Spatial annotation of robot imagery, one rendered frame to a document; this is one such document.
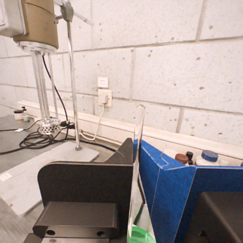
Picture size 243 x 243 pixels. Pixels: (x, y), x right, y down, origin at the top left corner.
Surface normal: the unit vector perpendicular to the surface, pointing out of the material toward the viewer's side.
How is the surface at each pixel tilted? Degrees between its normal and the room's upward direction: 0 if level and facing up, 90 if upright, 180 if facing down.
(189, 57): 90
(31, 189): 0
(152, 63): 90
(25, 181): 0
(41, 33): 90
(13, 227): 0
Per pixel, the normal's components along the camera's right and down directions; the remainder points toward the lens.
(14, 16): 0.88, 0.19
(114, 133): -0.47, 0.26
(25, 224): 0.05, -0.94
